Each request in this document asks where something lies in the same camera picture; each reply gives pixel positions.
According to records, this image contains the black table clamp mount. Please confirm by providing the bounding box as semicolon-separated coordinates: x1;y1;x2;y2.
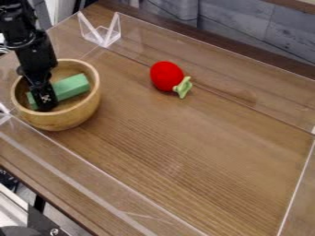
0;195;71;236

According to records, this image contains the light wooden bowl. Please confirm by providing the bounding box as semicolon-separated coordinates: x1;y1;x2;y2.
11;59;102;131

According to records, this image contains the green rectangular block stick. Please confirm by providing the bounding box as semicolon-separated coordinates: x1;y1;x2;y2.
26;72;91;112

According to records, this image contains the red plush strawberry toy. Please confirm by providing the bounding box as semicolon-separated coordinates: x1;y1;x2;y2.
150;61;193;99

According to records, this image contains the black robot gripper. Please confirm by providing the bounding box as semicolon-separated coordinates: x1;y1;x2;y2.
0;0;58;112

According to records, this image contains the clear acrylic corner bracket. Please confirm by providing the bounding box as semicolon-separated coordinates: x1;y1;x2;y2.
78;11;122;48

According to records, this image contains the grey post behind table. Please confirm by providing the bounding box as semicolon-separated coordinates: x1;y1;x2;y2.
30;0;53;30

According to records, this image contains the clear acrylic table barrier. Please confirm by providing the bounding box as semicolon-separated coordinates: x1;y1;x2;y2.
0;16;315;236

